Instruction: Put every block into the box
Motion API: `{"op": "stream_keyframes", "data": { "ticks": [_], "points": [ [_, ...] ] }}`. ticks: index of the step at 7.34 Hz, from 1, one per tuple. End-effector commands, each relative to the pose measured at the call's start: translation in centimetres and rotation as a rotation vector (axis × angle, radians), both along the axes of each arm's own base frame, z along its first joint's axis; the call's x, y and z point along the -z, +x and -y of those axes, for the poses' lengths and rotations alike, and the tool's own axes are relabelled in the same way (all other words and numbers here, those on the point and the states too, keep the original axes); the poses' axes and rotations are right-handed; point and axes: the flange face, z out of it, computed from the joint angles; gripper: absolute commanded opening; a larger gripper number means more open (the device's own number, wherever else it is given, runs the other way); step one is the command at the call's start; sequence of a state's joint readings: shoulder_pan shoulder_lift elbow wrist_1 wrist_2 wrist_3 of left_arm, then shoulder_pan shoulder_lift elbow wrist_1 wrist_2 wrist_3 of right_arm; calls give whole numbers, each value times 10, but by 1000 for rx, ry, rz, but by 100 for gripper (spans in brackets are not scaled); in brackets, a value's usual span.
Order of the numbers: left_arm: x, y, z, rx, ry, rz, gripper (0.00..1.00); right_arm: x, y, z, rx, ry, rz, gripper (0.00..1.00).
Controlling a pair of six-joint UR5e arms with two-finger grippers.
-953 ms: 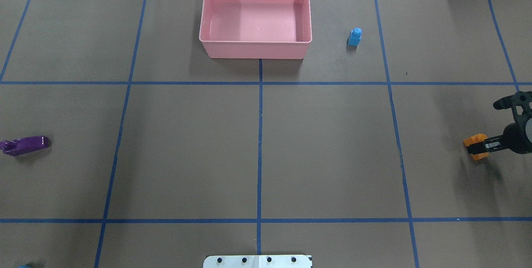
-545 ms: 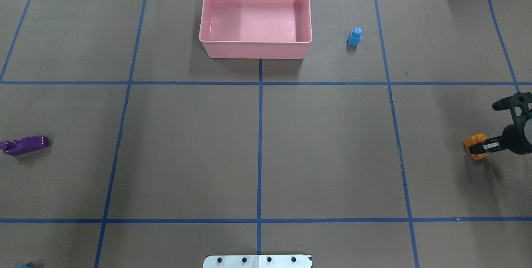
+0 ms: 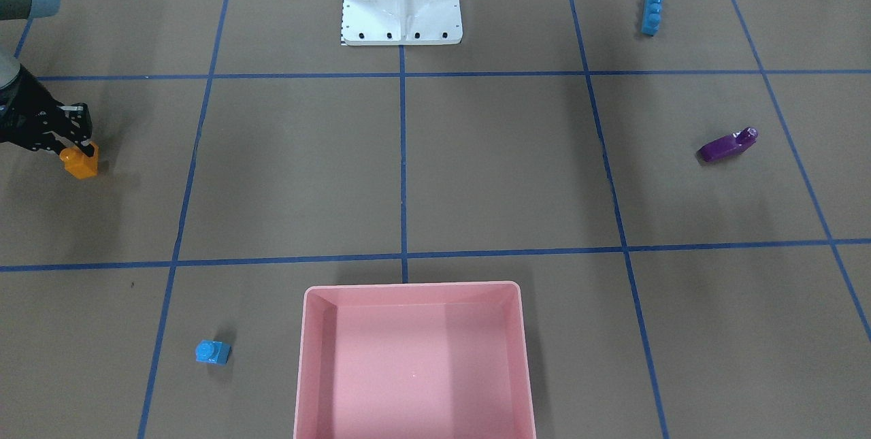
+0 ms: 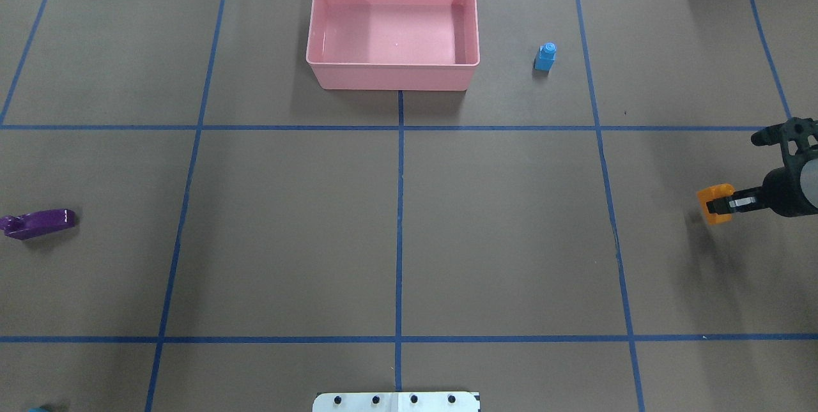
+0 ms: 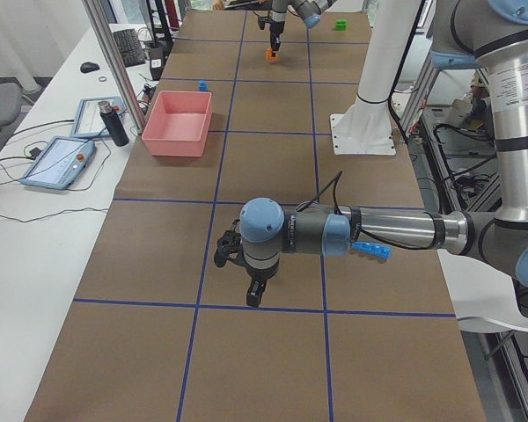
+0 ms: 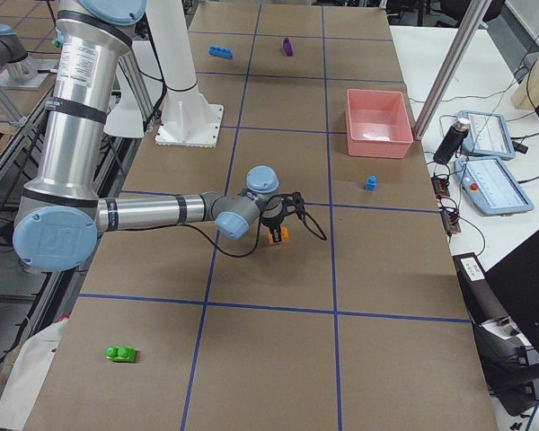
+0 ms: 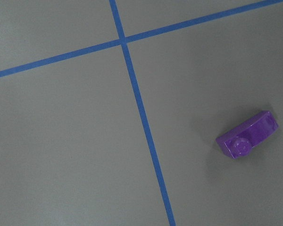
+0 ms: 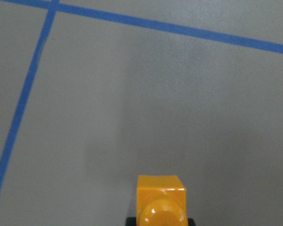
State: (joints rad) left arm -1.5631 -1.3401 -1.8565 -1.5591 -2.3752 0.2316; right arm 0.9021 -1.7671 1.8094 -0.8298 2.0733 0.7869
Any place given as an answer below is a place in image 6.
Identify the orange toy block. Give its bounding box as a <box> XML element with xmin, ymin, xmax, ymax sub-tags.
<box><xmin>268</xmin><ymin>226</ymin><xmax>289</xmax><ymax>245</ymax></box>

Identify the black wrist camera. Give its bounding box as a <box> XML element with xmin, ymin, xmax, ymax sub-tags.
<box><xmin>280</xmin><ymin>191</ymin><xmax>306</xmax><ymax>222</ymax></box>

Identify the near teach pendant tablet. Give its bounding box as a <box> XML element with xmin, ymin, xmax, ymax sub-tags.
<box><xmin>454</xmin><ymin>156</ymin><xmax>535</xmax><ymax>216</ymax></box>

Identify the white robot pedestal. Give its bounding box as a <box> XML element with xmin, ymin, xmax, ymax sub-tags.
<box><xmin>146</xmin><ymin>0</ymin><xmax>224</xmax><ymax>147</ymax></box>

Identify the green toy block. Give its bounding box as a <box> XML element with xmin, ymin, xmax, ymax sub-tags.
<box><xmin>105</xmin><ymin>346</ymin><xmax>137</xmax><ymax>363</ymax></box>

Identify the black laptop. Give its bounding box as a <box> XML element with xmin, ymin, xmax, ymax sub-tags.
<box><xmin>486</xmin><ymin>229</ymin><xmax>539</xmax><ymax>352</ymax></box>

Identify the purple toy block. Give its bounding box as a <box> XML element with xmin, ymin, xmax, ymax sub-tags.
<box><xmin>282</xmin><ymin>38</ymin><xmax>294</xmax><ymax>57</ymax></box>

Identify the black water bottle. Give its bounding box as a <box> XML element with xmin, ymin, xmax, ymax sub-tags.
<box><xmin>433</xmin><ymin>117</ymin><xmax>471</xmax><ymax>165</ymax></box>

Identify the aluminium frame post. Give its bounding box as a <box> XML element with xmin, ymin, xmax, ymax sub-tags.
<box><xmin>413</xmin><ymin>0</ymin><xmax>490</xmax><ymax>140</ymax></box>

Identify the small blue toy block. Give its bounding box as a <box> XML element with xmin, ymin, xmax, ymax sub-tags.
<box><xmin>364</xmin><ymin>175</ymin><xmax>377</xmax><ymax>191</ymax></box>

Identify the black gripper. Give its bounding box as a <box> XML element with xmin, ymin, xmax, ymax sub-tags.
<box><xmin>261</xmin><ymin>195</ymin><xmax>287</xmax><ymax>242</ymax></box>

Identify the far teach pendant tablet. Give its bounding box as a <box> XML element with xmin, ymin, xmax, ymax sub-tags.
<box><xmin>458</xmin><ymin>110</ymin><xmax>516</xmax><ymax>160</ymax></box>

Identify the teach pendant tablet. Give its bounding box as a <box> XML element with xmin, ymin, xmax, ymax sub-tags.
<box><xmin>454</xmin><ymin>156</ymin><xmax>535</xmax><ymax>216</ymax></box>
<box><xmin>458</xmin><ymin>110</ymin><xmax>516</xmax><ymax>160</ymax></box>

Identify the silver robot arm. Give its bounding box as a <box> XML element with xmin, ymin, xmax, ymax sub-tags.
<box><xmin>13</xmin><ymin>1</ymin><xmax>286</xmax><ymax>272</ymax></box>
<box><xmin>0</xmin><ymin>24</ymin><xmax>29</xmax><ymax>71</ymax></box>

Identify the pink plastic box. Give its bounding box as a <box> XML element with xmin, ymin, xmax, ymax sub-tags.
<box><xmin>346</xmin><ymin>89</ymin><xmax>413</xmax><ymax>159</ymax></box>

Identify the long blue toy block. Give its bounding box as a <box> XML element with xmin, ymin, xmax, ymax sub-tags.
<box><xmin>208</xmin><ymin>45</ymin><xmax>234</xmax><ymax>59</ymax></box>

